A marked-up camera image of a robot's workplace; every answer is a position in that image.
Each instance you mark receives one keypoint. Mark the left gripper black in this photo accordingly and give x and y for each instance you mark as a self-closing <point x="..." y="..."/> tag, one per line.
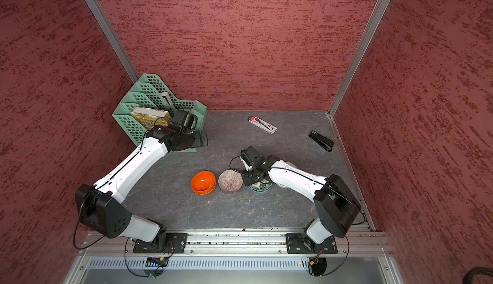
<point x="197" y="142"/>

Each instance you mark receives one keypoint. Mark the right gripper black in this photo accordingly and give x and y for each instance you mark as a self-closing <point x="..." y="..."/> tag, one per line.
<point x="246" y="180"/>

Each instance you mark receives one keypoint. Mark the green leaf bowl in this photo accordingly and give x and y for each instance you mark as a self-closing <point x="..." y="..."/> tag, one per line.
<point x="261" y="185"/>
<point x="259" y="191"/>

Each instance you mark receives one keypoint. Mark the orange bowl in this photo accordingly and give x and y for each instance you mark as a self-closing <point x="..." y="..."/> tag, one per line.
<point x="203" y="180"/>
<point x="204" y="192"/>

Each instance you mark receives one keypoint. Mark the cream bowl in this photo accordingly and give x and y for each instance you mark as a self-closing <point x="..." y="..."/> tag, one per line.
<point x="282" y="186"/>
<point x="291" y="165"/>

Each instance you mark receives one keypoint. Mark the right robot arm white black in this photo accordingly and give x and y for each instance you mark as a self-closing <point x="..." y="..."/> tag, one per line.
<point x="336" y="206"/>

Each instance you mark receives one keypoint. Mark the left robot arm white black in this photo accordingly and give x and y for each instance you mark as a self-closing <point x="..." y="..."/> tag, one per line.
<point x="100" y="205"/>

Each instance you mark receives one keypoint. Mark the purple striped bowl centre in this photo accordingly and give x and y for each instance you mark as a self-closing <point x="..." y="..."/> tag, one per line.
<point x="230" y="182"/>

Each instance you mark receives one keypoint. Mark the yellow book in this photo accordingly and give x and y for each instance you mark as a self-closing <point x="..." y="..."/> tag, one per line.
<point x="149" y="118"/>

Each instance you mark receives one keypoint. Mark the white paper in organizer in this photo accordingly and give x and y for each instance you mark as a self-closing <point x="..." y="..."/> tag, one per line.
<point x="167" y="98"/>

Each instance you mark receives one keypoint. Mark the green plastic file organizer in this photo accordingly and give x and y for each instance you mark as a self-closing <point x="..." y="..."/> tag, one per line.
<point x="146" y="93"/>

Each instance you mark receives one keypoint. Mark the black stapler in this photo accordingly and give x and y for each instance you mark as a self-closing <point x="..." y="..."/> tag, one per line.
<point x="326" y="143"/>

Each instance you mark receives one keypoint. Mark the aluminium mounting rail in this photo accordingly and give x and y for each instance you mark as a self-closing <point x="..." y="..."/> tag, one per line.
<point x="269" y="241"/>

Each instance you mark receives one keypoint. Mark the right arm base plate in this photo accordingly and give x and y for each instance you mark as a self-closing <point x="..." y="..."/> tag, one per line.
<point x="297" y="243"/>

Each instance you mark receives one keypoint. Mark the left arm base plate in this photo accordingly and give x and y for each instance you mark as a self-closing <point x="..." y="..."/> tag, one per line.
<point x="171" y="243"/>

